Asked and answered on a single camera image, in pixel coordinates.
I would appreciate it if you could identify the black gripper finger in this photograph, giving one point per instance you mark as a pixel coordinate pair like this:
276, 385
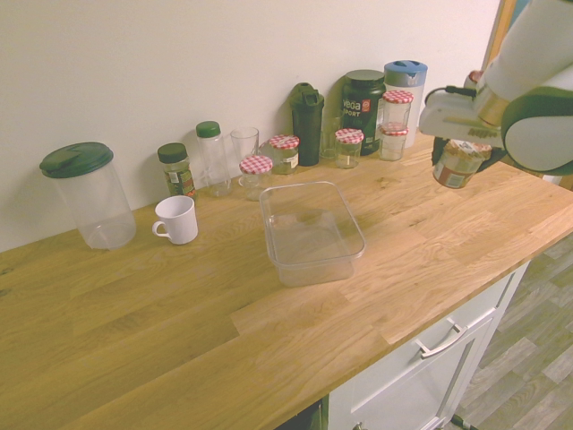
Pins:
491, 160
437, 152

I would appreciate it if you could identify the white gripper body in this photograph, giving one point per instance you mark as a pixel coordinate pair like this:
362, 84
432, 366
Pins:
447, 116

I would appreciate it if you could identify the labelled glass cereal jar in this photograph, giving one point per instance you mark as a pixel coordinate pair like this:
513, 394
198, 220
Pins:
456, 168

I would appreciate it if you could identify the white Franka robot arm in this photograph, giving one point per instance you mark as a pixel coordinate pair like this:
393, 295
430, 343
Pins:
532, 67

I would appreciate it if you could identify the clear rectangular plastic container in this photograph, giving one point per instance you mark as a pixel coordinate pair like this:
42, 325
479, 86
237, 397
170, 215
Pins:
313, 233

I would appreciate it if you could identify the empty jar red checkered lid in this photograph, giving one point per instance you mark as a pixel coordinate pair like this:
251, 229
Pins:
255, 166
393, 145
348, 148
396, 107

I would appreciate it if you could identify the clear pitcher blue lid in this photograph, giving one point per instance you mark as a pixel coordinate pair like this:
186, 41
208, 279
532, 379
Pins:
407, 74

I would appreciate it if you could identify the black Vega protein tub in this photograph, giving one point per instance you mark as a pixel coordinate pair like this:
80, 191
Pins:
360, 112

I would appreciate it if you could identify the short clear drinking glass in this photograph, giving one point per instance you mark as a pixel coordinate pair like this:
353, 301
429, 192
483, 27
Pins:
330, 139

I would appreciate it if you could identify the dark green shaker bottle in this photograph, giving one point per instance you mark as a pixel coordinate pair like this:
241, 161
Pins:
308, 125

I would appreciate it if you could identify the filled jar red checkered lid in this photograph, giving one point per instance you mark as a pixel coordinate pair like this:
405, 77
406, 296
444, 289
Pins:
285, 154

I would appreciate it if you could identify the tall clear drinking glass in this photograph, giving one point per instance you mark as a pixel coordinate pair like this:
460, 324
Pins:
245, 143

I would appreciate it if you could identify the clear bottle green cap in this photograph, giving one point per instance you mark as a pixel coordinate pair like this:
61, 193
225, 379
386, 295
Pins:
215, 157

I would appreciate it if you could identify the spice jar dark green lid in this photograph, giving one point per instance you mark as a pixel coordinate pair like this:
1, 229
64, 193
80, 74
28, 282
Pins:
178, 174

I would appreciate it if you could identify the white ceramic mug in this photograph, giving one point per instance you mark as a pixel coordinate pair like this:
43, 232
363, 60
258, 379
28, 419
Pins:
181, 221

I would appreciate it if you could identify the large clear canister green lid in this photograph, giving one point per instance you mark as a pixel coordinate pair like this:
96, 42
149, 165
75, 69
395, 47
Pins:
96, 201

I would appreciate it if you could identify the wooden door frame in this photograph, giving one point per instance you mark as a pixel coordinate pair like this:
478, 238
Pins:
500, 31

